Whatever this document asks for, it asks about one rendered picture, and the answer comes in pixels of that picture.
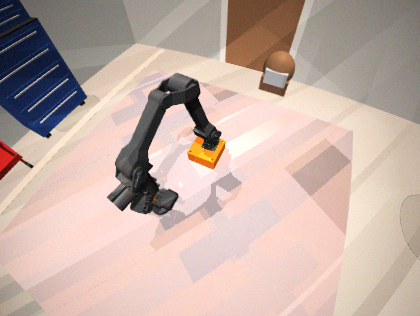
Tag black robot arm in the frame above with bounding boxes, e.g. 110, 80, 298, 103
107, 73, 222, 215

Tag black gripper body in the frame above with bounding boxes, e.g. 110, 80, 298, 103
136, 177, 179, 211

